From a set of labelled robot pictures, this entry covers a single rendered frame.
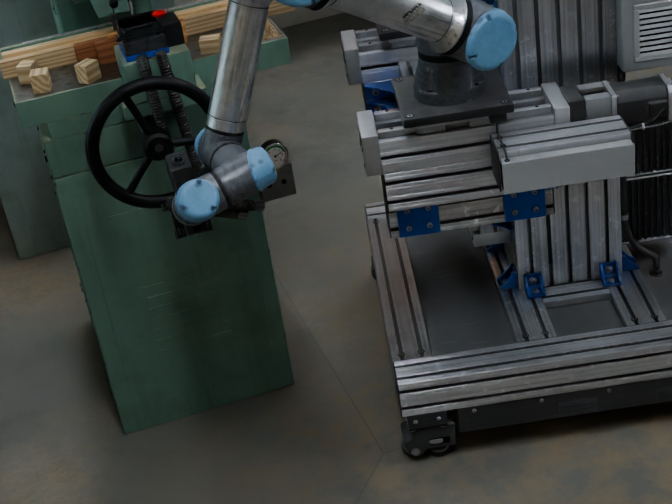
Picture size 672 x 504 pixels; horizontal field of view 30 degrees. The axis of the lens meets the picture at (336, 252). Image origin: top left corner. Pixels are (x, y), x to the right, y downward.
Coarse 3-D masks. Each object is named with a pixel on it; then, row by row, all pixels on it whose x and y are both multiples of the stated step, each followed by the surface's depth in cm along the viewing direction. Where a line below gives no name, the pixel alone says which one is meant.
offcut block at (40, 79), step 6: (30, 72) 265; (36, 72) 264; (42, 72) 264; (48, 72) 266; (30, 78) 263; (36, 78) 263; (42, 78) 263; (48, 78) 265; (36, 84) 264; (42, 84) 264; (48, 84) 264; (36, 90) 264; (42, 90) 265; (48, 90) 265
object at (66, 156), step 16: (192, 112) 275; (112, 128) 271; (128, 128) 272; (176, 128) 276; (192, 128) 277; (48, 144) 268; (64, 144) 269; (80, 144) 270; (112, 144) 273; (128, 144) 274; (48, 160) 270; (64, 160) 271; (80, 160) 272; (112, 160) 274
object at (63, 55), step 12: (204, 12) 283; (216, 12) 283; (276, 12) 287; (192, 24) 282; (204, 24) 283; (216, 24) 284; (60, 48) 276; (72, 48) 276; (0, 60) 274; (12, 60) 273; (48, 60) 276; (60, 60) 277; (72, 60) 278; (12, 72) 275
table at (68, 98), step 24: (192, 48) 276; (264, 48) 273; (288, 48) 275; (72, 72) 273; (24, 96) 265; (48, 96) 264; (72, 96) 265; (96, 96) 267; (168, 96) 262; (24, 120) 264; (48, 120) 266
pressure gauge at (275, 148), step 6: (264, 144) 279; (270, 144) 277; (276, 144) 278; (282, 144) 278; (270, 150) 278; (276, 150) 278; (282, 150) 279; (270, 156) 279; (276, 156) 279; (282, 156) 280; (288, 156) 280; (276, 162) 280; (282, 162) 280; (276, 168) 280
